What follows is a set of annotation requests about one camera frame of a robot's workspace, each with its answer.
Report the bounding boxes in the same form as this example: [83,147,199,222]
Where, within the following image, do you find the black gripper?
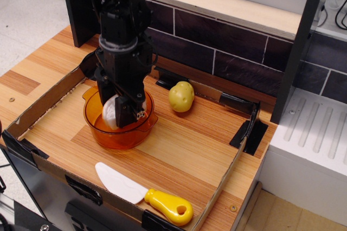
[95,34,157,128]

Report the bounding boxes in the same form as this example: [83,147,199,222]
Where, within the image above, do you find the white toy sushi piece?
[102,97,147,131]

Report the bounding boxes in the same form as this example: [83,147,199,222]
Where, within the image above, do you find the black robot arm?
[84,0,158,128]

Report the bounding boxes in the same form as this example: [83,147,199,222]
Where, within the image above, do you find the orange transparent plastic pot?
[82,86,158,150]

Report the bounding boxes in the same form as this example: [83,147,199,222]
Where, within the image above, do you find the cardboard fence with black tape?
[1,45,269,231]

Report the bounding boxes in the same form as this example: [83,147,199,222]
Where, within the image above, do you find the yellow toy potato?
[169,81,195,113]

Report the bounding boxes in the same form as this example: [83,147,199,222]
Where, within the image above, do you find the dark tiled backsplash shelf unit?
[61,0,330,125]

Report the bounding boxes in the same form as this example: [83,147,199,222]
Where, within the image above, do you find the white drainboard sink unit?
[260,89,346,225]

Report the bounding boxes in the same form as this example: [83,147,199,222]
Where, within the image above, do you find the toy knife yellow handle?
[95,162,194,226]

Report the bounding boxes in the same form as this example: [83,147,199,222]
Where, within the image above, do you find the black cables in background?
[317,0,347,30]

